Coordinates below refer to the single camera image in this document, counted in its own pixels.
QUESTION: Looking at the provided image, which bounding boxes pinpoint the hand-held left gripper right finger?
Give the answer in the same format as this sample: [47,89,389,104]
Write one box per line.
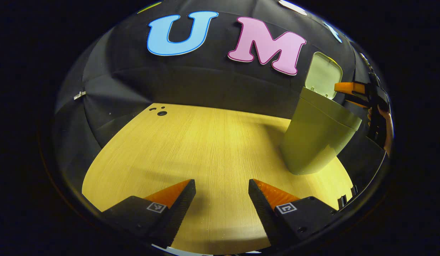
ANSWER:
[248,178,339,249]

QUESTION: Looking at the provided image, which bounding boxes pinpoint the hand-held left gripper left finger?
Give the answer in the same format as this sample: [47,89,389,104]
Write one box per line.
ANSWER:
[101,179,197,248]

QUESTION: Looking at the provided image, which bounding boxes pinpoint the black backdrop cloth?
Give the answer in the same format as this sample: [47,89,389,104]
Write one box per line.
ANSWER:
[53,0,393,199]

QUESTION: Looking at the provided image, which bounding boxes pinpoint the pale green desktop garbage bin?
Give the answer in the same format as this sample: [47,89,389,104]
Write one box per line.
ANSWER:
[280,52,363,175]

